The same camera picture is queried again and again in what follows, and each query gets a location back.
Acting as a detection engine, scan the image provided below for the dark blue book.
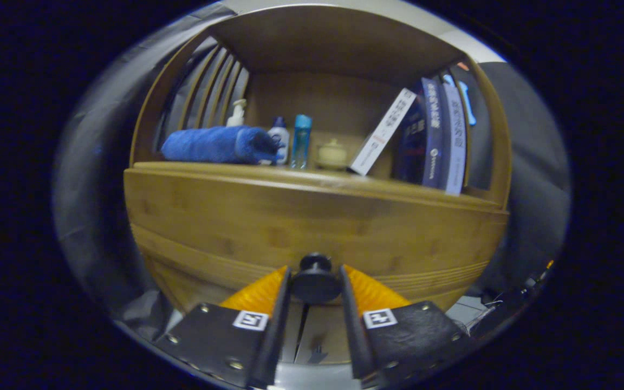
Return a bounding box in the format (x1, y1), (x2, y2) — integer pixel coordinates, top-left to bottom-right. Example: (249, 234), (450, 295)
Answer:
(420, 77), (447, 189)

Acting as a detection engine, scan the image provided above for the pale lilac book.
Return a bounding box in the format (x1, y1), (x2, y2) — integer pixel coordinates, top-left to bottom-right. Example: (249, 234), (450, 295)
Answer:
(442, 81), (467, 196)

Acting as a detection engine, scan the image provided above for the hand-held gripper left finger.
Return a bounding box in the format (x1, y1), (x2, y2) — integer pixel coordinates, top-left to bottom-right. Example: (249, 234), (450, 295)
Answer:
(154, 264), (293, 389)

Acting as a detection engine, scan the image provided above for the black book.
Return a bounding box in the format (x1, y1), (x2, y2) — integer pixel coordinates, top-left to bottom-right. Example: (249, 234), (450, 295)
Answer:
(393, 95), (427, 185)

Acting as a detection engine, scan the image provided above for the wooden countertop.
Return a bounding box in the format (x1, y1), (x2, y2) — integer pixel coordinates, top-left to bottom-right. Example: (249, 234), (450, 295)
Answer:
(131, 154), (508, 212)

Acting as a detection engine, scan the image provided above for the blue folded towel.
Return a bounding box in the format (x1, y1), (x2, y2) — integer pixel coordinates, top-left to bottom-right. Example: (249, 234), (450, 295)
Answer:
(160, 126), (281, 165)

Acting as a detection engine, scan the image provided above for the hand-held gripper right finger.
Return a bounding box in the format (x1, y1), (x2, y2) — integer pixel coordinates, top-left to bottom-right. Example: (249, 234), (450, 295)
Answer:
(338, 264), (475, 390)

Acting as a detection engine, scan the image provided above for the black and orange device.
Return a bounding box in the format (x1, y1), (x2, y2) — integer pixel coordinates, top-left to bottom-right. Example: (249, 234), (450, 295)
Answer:
(472, 259), (556, 339)

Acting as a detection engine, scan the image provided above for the beige lidded teacup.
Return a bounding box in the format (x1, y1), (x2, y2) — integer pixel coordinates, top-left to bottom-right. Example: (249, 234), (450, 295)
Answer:
(315, 139), (349, 170)

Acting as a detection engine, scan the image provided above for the clear blue bottle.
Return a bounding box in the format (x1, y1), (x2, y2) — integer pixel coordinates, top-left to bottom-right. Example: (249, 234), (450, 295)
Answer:
(290, 114), (313, 170)

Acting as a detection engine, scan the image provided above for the white pump bottle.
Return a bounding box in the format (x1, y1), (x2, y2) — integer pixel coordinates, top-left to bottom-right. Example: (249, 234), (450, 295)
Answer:
(226, 99), (248, 128)

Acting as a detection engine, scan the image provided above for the wooden cabinet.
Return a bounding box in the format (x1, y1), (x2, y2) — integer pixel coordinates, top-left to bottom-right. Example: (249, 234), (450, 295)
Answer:
(123, 4), (513, 369)

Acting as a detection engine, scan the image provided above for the black round drawer knob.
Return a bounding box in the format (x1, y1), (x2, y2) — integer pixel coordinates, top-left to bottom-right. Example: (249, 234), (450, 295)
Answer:
(290, 252), (343, 305)

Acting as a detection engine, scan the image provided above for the white book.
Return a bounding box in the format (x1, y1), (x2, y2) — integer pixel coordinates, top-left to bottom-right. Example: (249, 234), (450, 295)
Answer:
(349, 88), (417, 177)

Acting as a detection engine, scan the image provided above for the white bottle with blue cap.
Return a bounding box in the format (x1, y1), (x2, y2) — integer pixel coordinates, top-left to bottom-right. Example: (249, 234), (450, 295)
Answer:
(268, 116), (290, 166)

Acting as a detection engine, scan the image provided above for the black backdrop cloth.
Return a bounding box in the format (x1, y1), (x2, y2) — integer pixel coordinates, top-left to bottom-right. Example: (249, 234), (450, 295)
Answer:
(52, 3), (571, 347)

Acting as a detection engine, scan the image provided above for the wooden cabinet door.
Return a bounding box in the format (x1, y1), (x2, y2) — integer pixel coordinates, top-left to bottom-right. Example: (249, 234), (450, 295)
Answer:
(281, 303), (308, 363)
(296, 303), (354, 365)

